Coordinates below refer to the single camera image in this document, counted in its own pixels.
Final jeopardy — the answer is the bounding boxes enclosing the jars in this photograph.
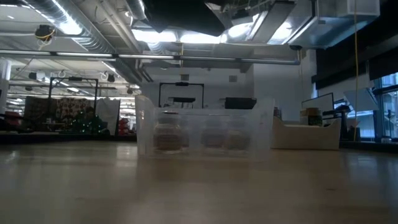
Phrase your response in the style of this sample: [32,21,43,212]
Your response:
[300,107,324,127]

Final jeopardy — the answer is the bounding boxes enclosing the black window blind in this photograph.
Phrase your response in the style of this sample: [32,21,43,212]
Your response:
[312,18,398,91]

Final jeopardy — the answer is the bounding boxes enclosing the white plastic bin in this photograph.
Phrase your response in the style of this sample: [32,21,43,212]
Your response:
[271,116,342,151]

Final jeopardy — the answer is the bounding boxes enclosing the window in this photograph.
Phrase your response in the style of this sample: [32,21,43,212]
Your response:
[373,72,398,139]

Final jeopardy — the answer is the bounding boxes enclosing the patterned partition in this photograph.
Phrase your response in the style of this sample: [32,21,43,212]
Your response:
[24,95,94,132]

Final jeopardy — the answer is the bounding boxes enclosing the red object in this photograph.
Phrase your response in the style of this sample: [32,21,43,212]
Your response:
[3,111,22,126]

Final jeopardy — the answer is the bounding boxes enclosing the black yellow ceiling reel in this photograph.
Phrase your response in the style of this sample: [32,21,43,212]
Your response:
[34,24,56,44]

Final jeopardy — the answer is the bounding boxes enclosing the wide-lid glass spice jar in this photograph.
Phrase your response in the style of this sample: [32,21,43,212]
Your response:
[225,118,251,151]

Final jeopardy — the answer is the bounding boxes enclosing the white angled panel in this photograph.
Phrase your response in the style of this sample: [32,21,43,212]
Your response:
[343,88,380,112]

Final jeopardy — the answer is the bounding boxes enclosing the black box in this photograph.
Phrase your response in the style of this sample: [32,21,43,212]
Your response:
[224,96,257,110]

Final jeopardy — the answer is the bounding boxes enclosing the ceiling light panel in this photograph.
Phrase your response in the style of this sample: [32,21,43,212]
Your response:
[132,28,178,44]
[179,30,223,44]

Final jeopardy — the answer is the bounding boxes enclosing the rectangular silver air duct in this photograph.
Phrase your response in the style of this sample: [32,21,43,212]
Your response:
[223,0,381,50]

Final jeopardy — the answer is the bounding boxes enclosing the black rectangular frame rig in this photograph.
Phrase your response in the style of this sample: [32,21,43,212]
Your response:
[158,82,205,109]

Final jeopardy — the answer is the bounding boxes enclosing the white board panel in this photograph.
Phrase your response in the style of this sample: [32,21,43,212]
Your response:
[300,92,336,123]

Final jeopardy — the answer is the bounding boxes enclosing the clear plastic bin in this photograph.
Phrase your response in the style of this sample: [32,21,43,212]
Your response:
[134,95,275,158]

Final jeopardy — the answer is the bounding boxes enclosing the white column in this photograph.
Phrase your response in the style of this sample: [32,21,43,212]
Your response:
[0,58,12,116]

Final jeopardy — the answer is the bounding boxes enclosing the horizontal ceiling pipe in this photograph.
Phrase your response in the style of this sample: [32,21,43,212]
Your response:
[0,49,301,65]

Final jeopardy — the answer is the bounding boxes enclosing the dark machine with green lights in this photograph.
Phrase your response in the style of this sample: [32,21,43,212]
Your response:
[63,107,105,135]

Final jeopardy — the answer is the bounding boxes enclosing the spiral silver air duct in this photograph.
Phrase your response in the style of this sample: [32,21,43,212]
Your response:
[24,0,142,83]

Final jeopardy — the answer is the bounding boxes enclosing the small glass spice jar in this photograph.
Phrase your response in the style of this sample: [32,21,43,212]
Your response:
[200,116,227,149]
[153,111,183,152]

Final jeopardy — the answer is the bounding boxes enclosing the yellow hanging cord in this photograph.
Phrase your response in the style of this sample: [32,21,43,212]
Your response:
[353,0,359,142]

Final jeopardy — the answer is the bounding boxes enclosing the white hanging cloth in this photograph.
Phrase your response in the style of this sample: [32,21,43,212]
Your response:
[96,98,121,137]

